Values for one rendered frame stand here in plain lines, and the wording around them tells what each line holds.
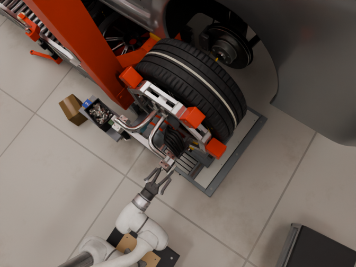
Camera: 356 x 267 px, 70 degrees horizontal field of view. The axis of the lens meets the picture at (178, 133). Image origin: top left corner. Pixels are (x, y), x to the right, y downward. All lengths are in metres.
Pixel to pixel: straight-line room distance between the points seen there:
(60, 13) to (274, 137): 1.83
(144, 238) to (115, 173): 1.11
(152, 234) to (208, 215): 0.89
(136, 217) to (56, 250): 1.31
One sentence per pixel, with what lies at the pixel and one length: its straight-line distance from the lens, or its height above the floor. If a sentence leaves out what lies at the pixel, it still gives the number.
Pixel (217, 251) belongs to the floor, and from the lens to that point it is 2.21.
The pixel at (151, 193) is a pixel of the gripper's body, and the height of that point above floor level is 0.84.
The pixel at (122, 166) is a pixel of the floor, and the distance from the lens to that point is 2.38.
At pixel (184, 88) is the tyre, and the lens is 1.17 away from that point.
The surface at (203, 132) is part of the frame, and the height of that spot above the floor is 0.98.
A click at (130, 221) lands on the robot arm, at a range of 1.39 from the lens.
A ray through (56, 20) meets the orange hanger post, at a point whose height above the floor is 1.42.
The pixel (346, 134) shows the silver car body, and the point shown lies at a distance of 1.52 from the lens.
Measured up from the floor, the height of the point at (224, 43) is 0.92.
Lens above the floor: 2.19
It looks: 71 degrees down
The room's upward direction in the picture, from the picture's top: 24 degrees counter-clockwise
